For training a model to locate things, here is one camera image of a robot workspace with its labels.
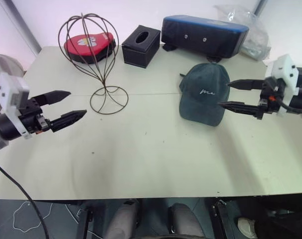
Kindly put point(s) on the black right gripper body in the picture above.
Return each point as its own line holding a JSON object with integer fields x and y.
{"x": 269, "y": 98}

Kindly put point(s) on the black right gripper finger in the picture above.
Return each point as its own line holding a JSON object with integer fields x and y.
{"x": 244, "y": 84}
{"x": 240, "y": 107}

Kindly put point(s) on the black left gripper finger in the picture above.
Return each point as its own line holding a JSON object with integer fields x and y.
{"x": 68, "y": 117}
{"x": 54, "y": 96}

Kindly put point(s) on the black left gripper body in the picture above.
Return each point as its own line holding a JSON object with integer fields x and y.
{"x": 31, "y": 117}

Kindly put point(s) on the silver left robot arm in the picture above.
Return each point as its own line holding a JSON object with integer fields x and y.
{"x": 0, "y": 128}

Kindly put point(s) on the dark green baseball cap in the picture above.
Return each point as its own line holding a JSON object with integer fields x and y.
{"x": 203, "y": 95}

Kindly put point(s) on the clear plastic bag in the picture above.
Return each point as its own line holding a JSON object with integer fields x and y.
{"x": 250, "y": 30}

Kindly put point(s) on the red heart-shaped box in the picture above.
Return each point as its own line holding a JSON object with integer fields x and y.
{"x": 91, "y": 48}

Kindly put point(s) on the black and blue case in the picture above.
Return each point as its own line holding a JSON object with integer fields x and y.
{"x": 203, "y": 36}

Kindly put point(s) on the black leather tissue box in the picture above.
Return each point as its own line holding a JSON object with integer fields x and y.
{"x": 141, "y": 47}

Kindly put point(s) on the white shoe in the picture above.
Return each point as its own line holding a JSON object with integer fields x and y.
{"x": 246, "y": 227}

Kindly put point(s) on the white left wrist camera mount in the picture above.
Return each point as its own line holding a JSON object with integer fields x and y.
{"x": 10, "y": 98}

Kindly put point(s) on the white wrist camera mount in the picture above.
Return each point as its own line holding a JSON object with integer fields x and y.
{"x": 285, "y": 74}
{"x": 10, "y": 98}

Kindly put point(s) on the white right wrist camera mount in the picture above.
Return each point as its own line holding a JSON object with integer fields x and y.
{"x": 285, "y": 74}

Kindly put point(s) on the black table leg bracket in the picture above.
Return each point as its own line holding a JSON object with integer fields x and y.
{"x": 83, "y": 220}
{"x": 222, "y": 219}

